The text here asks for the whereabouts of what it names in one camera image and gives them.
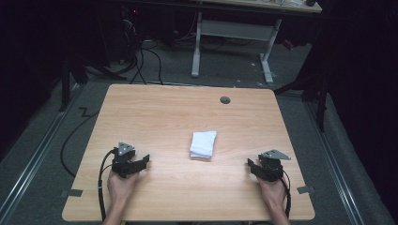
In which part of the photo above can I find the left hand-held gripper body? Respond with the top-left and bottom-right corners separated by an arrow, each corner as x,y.
111,142 -> 139,180

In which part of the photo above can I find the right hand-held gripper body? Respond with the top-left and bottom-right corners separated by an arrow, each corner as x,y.
257,149 -> 292,183

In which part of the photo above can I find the white sock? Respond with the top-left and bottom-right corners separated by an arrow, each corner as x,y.
189,130 -> 218,160

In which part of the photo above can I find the person's left hand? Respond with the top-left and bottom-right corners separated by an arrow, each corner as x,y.
106,170 -> 141,204

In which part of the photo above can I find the person's right hand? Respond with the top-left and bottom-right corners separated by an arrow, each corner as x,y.
256,176 -> 287,208

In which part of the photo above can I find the grey tape piece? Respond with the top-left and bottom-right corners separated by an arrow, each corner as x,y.
60,188 -> 84,199
296,185 -> 316,195

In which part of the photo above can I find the black metal stand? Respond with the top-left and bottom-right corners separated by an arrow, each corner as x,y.
58,54 -> 128,113
274,59 -> 331,133

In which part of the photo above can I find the white-framed wooden desk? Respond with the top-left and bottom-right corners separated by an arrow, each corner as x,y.
191,0 -> 323,85

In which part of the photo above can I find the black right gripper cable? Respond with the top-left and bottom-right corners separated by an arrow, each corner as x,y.
280,175 -> 293,218

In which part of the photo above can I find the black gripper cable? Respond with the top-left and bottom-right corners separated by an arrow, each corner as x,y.
280,175 -> 293,218
97,148 -> 117,221

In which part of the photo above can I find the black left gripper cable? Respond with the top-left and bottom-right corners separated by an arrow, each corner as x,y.
97,148 -> 117,221

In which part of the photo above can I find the black floor cable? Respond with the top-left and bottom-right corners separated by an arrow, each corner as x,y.
59,107 -> 100,178

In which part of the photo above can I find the metal floor rail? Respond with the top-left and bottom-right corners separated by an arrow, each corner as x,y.
0,83 -> 83,221
303,98 -> 367,225

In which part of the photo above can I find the bundle of black cables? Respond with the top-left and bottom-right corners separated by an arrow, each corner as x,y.
120,18 -> 164,86

